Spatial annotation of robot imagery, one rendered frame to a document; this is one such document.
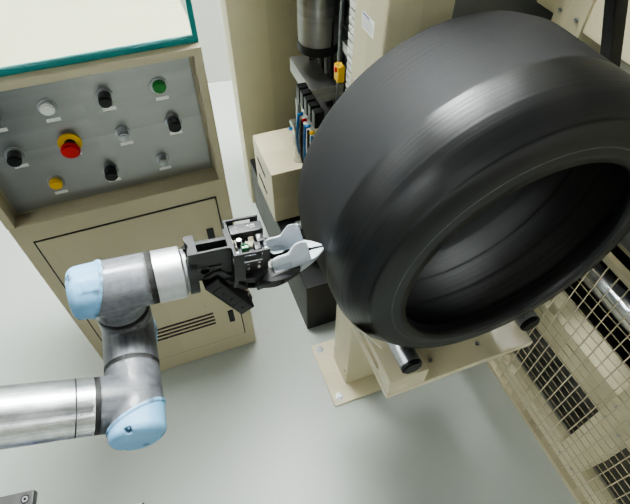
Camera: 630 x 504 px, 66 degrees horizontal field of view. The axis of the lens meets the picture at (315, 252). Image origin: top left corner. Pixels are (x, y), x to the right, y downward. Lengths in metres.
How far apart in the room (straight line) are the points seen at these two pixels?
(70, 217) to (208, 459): 0.98
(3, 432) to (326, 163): 0.54
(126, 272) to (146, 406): 0.18
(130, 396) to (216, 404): 1.28
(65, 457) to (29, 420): 1.38
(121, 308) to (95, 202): 0.71
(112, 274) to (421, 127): 0.44
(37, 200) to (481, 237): 1.08
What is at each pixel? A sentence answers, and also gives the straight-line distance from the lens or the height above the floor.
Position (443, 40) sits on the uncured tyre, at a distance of 0.75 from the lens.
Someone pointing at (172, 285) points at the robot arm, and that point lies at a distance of 0.69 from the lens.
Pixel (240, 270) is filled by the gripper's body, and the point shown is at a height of 1.25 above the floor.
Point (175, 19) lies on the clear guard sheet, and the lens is 1.14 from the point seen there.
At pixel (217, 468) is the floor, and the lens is 1.89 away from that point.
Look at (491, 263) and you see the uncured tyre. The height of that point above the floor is 0.94.
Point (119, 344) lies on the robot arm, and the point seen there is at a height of 1.19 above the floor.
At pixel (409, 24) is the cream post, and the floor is 1.40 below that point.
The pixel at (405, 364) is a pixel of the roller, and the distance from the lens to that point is 1.00.
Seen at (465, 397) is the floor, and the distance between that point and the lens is 2.03.
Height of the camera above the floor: 1.80
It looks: 51 degrees down
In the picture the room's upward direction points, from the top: straight up
